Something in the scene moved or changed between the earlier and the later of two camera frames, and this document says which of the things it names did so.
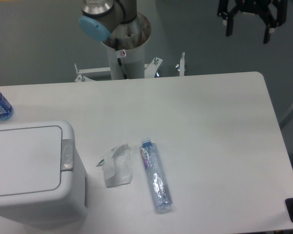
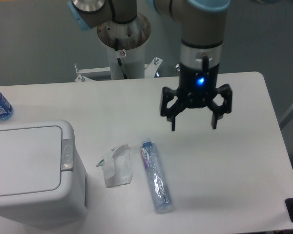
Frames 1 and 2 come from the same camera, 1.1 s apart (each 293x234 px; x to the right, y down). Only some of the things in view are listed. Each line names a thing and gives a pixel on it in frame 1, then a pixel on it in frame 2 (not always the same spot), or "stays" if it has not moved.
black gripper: (273, 14) → (197, 86)
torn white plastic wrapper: (117, 165) stays
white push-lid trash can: (36, 175) stays
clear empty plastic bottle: (159, 189) stays
